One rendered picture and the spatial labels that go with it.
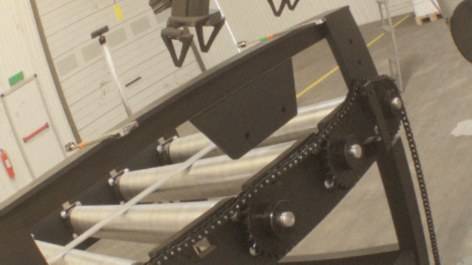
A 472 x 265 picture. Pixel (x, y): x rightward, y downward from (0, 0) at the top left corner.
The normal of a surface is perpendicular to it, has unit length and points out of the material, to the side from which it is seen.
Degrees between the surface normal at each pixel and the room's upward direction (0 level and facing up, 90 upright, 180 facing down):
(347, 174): 90
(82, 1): 90
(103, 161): 90
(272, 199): 90
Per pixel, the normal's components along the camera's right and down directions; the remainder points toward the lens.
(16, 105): 0.70, -0.18
